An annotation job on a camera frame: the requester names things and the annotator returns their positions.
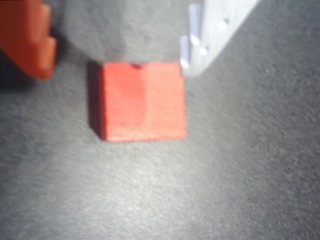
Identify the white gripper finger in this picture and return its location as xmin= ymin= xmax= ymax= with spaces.
xmin=179 ymin=0 xmax=261 ymax=78

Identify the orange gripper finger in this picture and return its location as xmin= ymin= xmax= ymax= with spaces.
xmin=0 ymin=0 xmax=58 ymax=80

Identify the red wooden cube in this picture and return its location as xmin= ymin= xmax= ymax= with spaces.
xmin=87 ymin=61 xmax=188 ymax=142

